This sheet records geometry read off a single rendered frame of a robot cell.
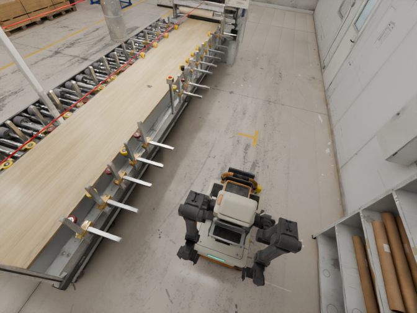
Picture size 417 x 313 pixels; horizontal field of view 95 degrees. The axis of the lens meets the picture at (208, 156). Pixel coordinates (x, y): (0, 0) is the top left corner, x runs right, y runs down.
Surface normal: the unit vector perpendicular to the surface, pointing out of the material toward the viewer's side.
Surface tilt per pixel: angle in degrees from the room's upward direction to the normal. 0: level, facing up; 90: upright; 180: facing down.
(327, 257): 0
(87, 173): 0
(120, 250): 0
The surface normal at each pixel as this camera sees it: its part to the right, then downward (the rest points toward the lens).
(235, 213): -0.15, 0.04
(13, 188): 0.07, -0.62
